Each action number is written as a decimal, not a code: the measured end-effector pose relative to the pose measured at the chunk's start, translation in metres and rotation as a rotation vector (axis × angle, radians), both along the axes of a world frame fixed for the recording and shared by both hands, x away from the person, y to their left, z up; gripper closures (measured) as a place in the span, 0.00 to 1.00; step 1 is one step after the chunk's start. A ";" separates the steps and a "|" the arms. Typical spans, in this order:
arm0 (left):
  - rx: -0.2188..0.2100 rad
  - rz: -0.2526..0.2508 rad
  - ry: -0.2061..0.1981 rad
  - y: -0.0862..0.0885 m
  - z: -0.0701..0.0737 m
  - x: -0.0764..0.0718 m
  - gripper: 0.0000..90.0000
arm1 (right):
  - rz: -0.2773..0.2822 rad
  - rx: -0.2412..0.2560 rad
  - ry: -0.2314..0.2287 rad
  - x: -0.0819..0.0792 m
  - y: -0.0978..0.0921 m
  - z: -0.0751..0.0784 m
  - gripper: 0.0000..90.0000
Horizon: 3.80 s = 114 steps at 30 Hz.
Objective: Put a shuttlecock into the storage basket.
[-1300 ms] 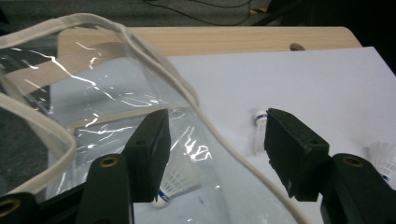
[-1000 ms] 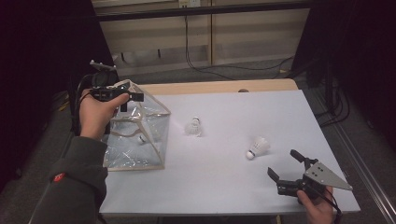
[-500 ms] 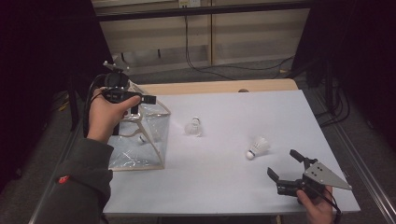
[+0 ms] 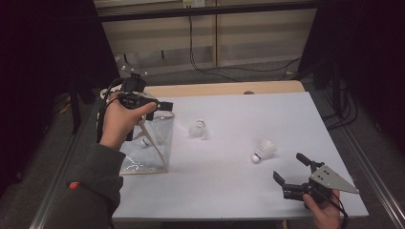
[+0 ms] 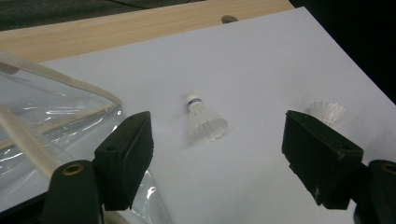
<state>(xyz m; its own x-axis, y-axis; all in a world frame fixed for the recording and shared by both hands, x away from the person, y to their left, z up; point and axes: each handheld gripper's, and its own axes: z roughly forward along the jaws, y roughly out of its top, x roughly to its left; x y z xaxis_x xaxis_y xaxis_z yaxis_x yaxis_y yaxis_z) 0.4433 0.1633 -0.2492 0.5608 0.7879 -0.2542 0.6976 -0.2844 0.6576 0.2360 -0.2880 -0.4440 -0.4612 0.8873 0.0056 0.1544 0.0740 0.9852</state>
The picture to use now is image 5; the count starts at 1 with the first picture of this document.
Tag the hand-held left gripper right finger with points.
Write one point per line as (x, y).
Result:
(323, 161)

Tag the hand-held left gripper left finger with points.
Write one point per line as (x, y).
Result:
(124, 161)

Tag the white shuttlecock blue band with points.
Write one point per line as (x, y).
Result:
(328, 112)
(204, 121)

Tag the clear plastic bag beige trim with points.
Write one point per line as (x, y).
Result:
(46, 102)

